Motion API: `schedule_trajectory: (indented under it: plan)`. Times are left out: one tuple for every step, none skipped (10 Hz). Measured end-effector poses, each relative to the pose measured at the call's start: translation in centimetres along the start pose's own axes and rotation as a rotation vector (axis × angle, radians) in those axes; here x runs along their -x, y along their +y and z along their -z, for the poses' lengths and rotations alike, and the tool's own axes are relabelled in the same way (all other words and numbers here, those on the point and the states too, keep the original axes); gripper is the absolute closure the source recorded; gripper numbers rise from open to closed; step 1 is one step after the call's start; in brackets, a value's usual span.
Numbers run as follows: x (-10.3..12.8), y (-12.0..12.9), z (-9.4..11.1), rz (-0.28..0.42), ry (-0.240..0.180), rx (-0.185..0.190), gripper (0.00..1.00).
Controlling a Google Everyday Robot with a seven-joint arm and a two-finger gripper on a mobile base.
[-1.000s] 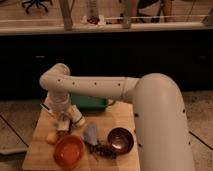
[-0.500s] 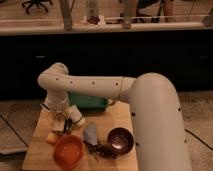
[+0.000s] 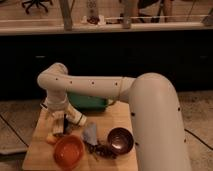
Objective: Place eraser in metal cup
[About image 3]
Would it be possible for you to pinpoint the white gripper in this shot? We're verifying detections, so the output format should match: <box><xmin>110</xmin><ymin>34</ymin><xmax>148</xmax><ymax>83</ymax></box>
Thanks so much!
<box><xmin>45</xmin><ymin>100</ymin><xmax>76</xmax><ymax>135</ymax></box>

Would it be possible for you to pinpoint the black whiteboard eraser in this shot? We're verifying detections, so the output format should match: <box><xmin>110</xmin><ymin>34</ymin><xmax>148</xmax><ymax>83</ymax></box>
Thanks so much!
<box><xmin>63</xmin><ymin>115</ymin><xmax>69</xmax><ymax>134</ymax></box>

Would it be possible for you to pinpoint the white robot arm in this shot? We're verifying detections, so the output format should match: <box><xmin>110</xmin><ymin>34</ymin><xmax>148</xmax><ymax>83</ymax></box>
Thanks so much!
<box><xmin>37</xmin><ymin>63</ymin><xmax>191</xmax><ymax>171</ymax></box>

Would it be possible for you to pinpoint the white paper cup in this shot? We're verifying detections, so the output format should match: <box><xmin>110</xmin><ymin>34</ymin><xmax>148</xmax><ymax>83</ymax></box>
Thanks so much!
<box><xmin>72</xmin><ymin>107</ymin><xmax>87</xmax><ymax>126</ymax></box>

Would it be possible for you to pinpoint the yellow round fruit toy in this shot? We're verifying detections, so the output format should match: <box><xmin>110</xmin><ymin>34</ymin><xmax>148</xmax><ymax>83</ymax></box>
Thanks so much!
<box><xmin>46</xmin><ymin>133</ymin><xmax>57</xmax><ymax>145</ymax></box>

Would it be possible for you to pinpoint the grey cloth piece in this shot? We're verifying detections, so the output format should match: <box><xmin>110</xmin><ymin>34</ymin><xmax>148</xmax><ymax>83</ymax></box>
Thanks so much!
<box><xmin>82</xmin><ymin>122</ymin><xmax>98</xmax><ymax>146</ymax></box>

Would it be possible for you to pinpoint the green plastic tray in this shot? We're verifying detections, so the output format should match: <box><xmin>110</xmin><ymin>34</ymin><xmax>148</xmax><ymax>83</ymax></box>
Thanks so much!
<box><xmin>68</xmin><ymin>93</ymin><xmax>108</xmax><ymax>110</ymax></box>

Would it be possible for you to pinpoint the orange plastic bowl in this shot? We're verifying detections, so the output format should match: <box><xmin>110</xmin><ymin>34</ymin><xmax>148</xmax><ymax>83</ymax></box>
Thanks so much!
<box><xmin>53</xmin><ymin>135</ymin><xmax>84</xmax><ymax>171</ymax></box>

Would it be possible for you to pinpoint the dark grapes bunch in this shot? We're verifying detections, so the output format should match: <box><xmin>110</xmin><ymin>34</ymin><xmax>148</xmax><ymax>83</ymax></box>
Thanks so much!
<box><xmin>86</xmin><ymin>142</ymin><xmax>117</xmax><ymax>159</ymax></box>

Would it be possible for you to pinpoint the dark purple bowl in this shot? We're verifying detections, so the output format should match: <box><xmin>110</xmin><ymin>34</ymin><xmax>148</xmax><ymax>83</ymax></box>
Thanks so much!
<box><xmin>107</xmin><ymin>127</ymin><xmax>134</xmax><ymax>155</ymax></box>

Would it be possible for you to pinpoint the black office chair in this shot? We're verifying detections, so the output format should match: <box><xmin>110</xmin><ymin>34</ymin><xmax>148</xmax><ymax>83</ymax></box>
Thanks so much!
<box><xmin>21</xmin><ymin>0</ymin><xmax>53</xmax><ymax>14</ymax></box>

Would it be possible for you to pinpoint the seated person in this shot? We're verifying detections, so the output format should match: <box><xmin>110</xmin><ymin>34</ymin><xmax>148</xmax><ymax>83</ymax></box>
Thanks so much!
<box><xmin>119</xmin><ymin>0</ymin><xmax>176</xmax><ymax>24</ymax></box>

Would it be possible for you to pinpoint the black floor cable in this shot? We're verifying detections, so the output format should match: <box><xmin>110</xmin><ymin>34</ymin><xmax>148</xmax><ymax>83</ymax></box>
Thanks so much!
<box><xmin>184</xmin><ymin>128</ymin><xmax>213</xmax><ymax>151</ymax></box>

